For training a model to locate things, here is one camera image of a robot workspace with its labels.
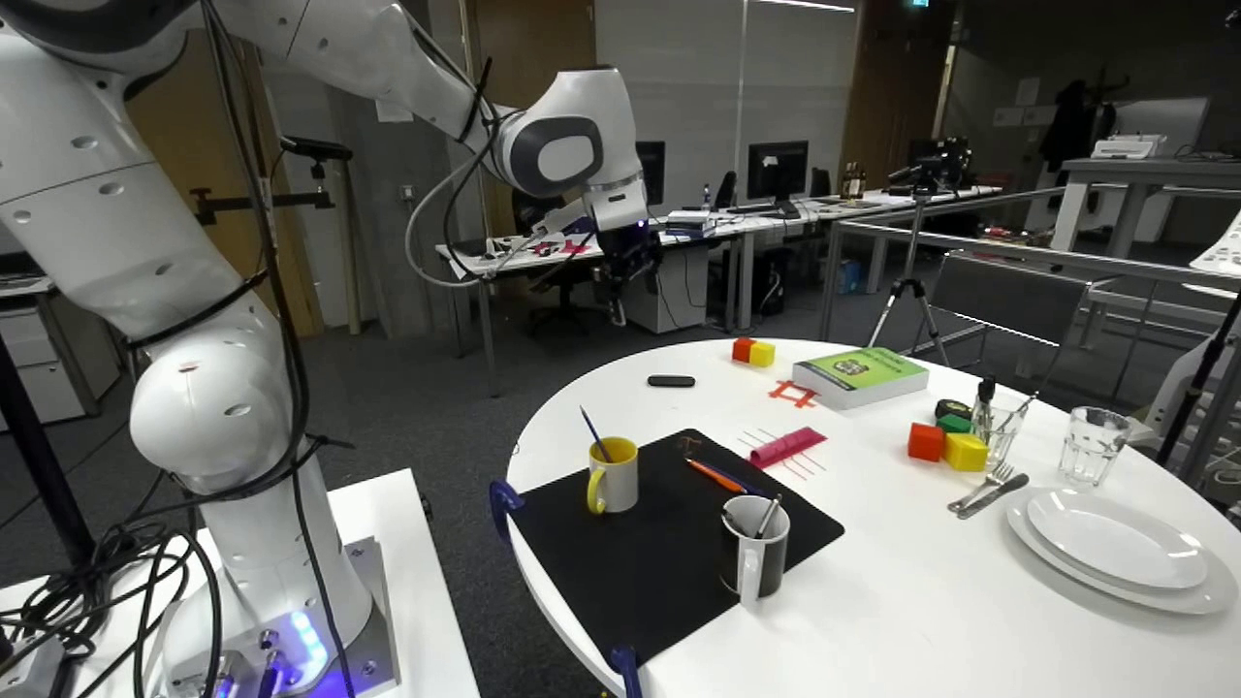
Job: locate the grey pens in mug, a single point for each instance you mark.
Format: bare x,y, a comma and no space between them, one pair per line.
767,518

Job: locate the grey panel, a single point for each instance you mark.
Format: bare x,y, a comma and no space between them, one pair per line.
1011,298

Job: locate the blue tape strip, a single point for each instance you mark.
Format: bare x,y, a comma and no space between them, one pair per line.
503,507
627,671

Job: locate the metal frame enclosure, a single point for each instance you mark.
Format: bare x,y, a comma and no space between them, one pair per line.
1034,245

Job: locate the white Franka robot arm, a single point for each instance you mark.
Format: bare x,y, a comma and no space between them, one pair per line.
77,197

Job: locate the green book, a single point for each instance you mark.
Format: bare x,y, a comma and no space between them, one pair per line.
858,374

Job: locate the red cube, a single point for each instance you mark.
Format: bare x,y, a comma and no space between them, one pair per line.
743,351
928,445

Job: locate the green block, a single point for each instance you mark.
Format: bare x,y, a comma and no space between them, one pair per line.
955,425

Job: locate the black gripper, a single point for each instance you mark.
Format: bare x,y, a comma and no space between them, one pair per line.
629,249

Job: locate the small white plate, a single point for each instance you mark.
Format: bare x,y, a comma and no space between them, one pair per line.
1117,536

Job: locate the white round table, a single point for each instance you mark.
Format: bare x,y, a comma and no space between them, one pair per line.
904,621

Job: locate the white mug yellow inside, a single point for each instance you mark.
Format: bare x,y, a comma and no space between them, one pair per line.
619,492

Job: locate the computer monitor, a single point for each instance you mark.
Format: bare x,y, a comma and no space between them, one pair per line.
778,169

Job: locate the black round object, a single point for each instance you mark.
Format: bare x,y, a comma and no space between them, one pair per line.
950,405

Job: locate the glass holding utensils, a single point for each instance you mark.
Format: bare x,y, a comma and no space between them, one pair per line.
1000,441

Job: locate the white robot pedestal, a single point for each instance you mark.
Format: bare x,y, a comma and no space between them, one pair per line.
401,582

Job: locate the orange pen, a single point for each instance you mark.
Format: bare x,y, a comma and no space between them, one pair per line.
716,475

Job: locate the black camera tripod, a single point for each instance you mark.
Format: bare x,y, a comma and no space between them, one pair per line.
910,277

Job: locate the large white plate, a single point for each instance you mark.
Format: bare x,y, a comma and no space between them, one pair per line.
1165,603

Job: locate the yellow cube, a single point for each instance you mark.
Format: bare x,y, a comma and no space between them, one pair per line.
767,353
967,452

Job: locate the silver cutlery piece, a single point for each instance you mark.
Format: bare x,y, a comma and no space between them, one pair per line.
999,494
969,494

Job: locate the empty drinking glass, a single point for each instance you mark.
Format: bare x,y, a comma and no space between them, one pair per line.
1095,452

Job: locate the dark pen in mug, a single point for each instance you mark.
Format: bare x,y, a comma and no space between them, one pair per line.
589,434

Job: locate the black mat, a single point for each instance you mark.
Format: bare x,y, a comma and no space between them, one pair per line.
644,568

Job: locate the pink ruler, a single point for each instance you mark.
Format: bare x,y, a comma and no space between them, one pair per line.
788,449

